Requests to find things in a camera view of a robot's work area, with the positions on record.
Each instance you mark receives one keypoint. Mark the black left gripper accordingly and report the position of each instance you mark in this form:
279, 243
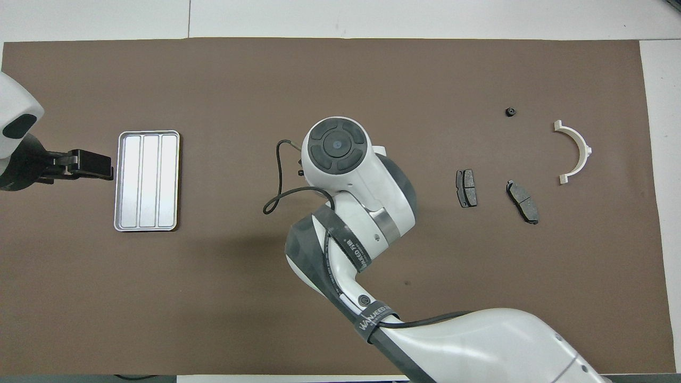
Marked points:
21, 165

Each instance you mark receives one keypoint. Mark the smaller black bearing gear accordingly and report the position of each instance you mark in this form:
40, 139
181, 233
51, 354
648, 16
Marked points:
509, 112

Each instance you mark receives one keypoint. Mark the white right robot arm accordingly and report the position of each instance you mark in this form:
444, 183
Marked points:
346, 175

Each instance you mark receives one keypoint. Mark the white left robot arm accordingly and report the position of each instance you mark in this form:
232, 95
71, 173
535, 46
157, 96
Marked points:
16, 101

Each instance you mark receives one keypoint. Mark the grey metal tray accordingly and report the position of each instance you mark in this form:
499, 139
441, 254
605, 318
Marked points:
149, 181

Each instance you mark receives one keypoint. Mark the brown table mat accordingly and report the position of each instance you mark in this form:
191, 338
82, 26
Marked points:
372, 80

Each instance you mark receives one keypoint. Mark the dark grey rectangular brake pad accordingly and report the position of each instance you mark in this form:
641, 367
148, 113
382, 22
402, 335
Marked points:
466, 187

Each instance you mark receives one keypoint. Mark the dark grey curved brake pad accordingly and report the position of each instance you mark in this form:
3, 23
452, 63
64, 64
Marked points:
522, 201

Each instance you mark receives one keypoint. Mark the white curved plastic bracket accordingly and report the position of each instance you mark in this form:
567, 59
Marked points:
583, 149

